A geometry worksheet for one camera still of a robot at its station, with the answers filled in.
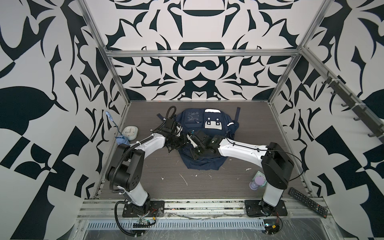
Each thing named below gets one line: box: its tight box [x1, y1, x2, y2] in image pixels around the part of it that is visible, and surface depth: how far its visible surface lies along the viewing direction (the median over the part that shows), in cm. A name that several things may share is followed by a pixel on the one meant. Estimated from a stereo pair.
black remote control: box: [288, 187, 328, 219], surface depth 77 cm
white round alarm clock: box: [121, 125, 139, 141], surface depth 101 cm
